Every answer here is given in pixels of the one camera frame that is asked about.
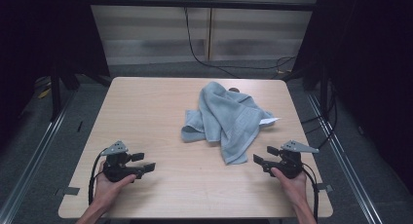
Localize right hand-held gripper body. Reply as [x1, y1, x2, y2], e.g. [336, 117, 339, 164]
[263, 139, 320, 180]

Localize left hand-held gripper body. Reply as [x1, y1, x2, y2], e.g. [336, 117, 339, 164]
[100, 140, 144, 183]

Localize light blue towel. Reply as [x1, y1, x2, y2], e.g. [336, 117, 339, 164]
[180, 80, 281, 167]

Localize person's left hand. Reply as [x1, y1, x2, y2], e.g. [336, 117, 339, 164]
[94, 161, 137, 212]

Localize person's right hand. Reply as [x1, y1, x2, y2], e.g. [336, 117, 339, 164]
[270, 167, 310, 209]

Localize grey tape strip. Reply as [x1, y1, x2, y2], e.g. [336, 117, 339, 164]
[62, 186, 81, 197]
[316, 182, 334, 194]

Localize black metal stand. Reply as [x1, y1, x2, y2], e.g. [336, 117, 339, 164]
[319, 63, 331, 119]
[49, 62, 63, 123]

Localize yellow floor object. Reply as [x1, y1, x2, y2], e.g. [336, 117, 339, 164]
[36, 87, 53, 100]

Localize dark curtain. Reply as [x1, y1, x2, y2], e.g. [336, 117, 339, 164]
[0, 0, 111, 150]
[291, 0, 413, 194]

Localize black horizontal metal bar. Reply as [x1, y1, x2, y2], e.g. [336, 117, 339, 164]
[87, 0, 319, 13]

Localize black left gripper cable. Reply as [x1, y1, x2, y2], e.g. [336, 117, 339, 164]
[88, 147, 110, 206]

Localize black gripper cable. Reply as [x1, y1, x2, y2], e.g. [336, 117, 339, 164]
[88, 147, 110, 206]
[301, 162, 321, 224]

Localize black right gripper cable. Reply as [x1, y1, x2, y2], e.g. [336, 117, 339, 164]
[301, 162, 321, 224]

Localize metal floor rail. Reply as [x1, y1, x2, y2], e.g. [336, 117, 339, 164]
[306, 92, 387, 224]
[0, 87, 78, 224]

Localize black floor cables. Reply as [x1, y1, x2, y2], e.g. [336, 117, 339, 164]
[299, 83, 339, 151]

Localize black hanging power cable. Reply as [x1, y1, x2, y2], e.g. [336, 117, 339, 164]
[182, 6, 297, 80]

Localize thin wooden wall strip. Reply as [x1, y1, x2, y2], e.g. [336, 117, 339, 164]
[206, 0, 214, 61]

